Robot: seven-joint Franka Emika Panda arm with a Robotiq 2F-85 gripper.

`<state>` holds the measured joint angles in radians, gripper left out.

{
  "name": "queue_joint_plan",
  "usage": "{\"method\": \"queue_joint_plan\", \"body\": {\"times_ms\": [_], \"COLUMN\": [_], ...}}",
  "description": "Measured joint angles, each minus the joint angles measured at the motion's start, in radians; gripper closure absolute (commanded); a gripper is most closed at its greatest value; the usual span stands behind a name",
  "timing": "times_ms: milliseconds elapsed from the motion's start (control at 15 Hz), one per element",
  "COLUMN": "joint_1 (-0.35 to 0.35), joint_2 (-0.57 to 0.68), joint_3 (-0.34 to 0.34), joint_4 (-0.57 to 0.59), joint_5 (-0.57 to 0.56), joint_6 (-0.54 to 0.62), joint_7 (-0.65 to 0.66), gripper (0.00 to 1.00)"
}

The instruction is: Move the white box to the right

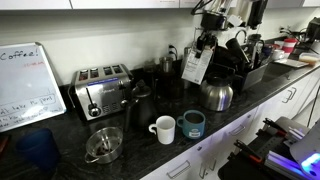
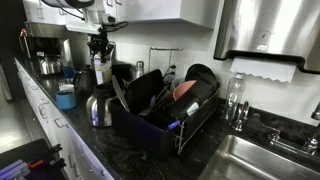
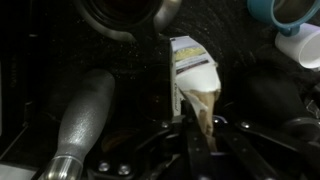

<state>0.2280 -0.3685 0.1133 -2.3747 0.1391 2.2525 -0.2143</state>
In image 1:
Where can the clear plastic food container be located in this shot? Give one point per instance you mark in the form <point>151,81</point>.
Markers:
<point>309,58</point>

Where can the chrome framed glass press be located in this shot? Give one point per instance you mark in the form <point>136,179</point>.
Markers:
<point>256,50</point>

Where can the dark blue plastic cup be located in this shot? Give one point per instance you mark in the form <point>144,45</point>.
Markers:
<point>38,150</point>

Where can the white couscous box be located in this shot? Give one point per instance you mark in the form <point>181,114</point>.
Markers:
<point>197,68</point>

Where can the white dry erase board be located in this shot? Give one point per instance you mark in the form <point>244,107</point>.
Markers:
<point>26,86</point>

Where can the black red clamp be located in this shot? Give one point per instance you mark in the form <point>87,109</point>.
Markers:
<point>274,126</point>
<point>248,151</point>

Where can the dark glass french press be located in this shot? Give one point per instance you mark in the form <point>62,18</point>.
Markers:
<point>166,86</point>

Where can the steel coffee carafe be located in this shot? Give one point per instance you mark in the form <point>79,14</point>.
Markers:
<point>216,95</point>

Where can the grey flat tray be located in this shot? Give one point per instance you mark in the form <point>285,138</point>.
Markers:
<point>291,62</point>

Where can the white ceramic mug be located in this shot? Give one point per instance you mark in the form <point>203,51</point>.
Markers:
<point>165,131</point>

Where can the purple lit aluminium bar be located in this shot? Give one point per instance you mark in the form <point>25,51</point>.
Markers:
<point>283,163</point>

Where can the small dark glass jar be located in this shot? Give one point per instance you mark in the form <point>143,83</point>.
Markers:
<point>150,71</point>

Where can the black tumbler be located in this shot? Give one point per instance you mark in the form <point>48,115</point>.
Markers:
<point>237,50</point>

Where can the blue ceramic mug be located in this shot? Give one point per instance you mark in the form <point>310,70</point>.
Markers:
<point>194,128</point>

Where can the white lower cabinet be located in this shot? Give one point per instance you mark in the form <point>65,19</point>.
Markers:
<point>266,110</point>

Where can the steel four slot toaster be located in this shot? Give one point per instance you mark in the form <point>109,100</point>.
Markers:
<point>100,91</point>

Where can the small white cup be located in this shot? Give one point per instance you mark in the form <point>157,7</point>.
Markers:
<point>277,54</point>

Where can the white cabinet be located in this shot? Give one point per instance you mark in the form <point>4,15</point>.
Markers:
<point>266,110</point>
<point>100,4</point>

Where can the black countertop appliance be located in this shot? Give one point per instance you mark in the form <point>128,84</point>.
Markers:
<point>314,30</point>

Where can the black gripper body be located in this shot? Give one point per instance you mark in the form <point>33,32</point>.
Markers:
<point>207,40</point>

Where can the red cup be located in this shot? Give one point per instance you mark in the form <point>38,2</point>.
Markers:
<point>289,45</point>

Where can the white device with blue light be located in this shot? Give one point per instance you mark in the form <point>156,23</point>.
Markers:
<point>308,150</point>

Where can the white wall outlet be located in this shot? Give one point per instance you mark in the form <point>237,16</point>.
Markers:
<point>172,50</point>

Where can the steel water bottle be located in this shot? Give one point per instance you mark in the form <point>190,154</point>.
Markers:
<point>184,55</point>

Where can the white upper cabinet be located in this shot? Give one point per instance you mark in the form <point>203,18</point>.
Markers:
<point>100,4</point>

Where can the steel sink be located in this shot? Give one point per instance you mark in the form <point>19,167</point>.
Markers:
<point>276,71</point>

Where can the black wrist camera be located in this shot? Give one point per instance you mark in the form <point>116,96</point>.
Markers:
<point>214,20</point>

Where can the black dish rack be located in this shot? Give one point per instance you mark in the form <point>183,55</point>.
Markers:
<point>253,78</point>

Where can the black robot cart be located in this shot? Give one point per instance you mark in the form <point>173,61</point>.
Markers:
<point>243,170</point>

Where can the steel strainer pot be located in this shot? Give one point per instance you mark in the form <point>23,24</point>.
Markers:
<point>103,144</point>

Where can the black gooseneck kettle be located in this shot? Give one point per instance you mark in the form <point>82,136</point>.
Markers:
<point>143,106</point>

